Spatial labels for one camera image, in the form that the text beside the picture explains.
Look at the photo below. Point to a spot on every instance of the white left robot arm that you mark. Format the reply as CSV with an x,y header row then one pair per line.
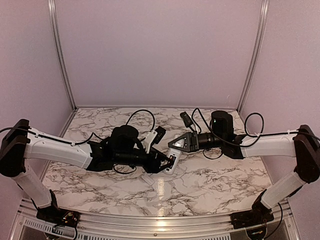
x,y
23,142

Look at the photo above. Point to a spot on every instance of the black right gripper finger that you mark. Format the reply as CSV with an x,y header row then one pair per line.
x,y
185,148
186,137

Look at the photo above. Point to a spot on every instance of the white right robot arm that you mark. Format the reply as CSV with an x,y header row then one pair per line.
x,y
298,148

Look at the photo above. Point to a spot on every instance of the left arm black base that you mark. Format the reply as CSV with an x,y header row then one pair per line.
x,y
60,217

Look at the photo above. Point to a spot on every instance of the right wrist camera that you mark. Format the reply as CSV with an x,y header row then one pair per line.
x,y
189,123

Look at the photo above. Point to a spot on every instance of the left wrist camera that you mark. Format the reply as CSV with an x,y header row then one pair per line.
x,y
153,137

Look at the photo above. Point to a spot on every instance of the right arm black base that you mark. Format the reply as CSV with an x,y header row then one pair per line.
x,y
249,218

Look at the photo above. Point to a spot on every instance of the white battery compartment cover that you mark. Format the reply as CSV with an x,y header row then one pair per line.
x,y
148,179

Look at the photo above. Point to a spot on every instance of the left rear aluminium frame post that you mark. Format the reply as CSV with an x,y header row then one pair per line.
x,y
60,55

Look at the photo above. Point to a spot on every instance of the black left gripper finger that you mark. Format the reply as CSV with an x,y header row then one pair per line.
x,y
158,155
156,167

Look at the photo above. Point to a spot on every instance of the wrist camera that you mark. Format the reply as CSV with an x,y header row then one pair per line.
x,y
153,137
189,123

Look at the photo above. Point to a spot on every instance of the aluminium frame post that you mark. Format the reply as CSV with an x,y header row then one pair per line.
x,y
258,42
60,55

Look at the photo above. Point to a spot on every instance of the right rear aluminium frame post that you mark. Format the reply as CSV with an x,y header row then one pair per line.
x,y
258,42

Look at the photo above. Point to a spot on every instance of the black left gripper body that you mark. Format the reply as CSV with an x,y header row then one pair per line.
x,y
126,158

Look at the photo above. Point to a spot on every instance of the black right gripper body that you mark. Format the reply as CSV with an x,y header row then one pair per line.
x,y
214,143

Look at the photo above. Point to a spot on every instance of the front aluminium frame rail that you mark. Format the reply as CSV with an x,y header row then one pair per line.
x,y
99,226

